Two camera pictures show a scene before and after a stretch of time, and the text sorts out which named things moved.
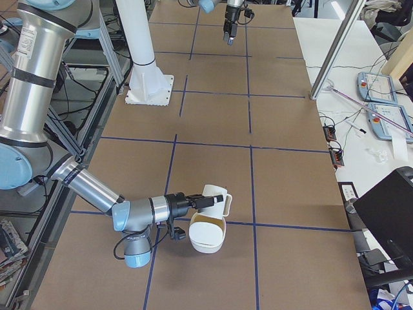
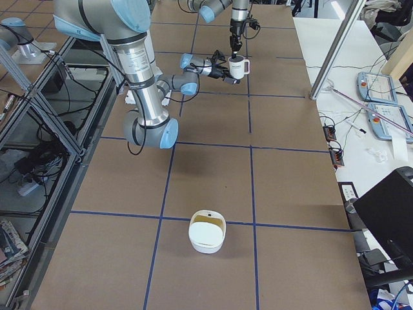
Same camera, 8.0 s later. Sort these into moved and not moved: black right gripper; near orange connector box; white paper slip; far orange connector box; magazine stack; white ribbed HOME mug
Moved: black right gripper; white ribbed HOME mug
Not moved: magazine stack; white paper slip; near orange connector box; far orange connector box
